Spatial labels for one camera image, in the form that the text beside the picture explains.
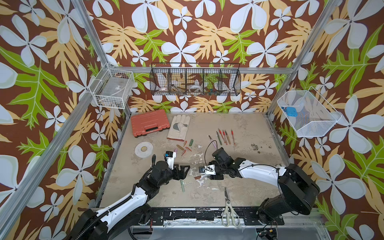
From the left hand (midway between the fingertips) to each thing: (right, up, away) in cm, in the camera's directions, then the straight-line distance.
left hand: (185, 164), depth 82 cm
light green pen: (-2, -13, +2) cm, 13 cm away
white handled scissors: (+23, -23, -6) cm, 33 cm away
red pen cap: (-1, +10, +22) cm, 24 cm away
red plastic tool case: (-28, +25, +27) cm, 46 cm away
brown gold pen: (+30, +11, +23) cm, 39 cm away
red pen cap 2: (0, +7, +20) cm, 21 cm away
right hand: (+13, -4, +6) cm, 15 cm away
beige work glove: (-6, +21, +29) cm, 36 cm away
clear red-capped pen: (+28, +14, +25) cm, 40 cm away
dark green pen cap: (+3, +10, +21) cm, 24 cm away
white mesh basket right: (+69, +29, +2) cm, 75 cm away
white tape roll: (-29, +6, +18) cm, 34 cm away
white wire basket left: (-46, +46, +9) cm, 66 cm away
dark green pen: (+23, +13, +23) cm, 35 cm away
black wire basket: (+6, +53, +16) cm, 56 cm away
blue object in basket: (+62, +30, +5) cm, 69 cm away
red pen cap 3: (-1, +4, +17) cm, 17 cm away
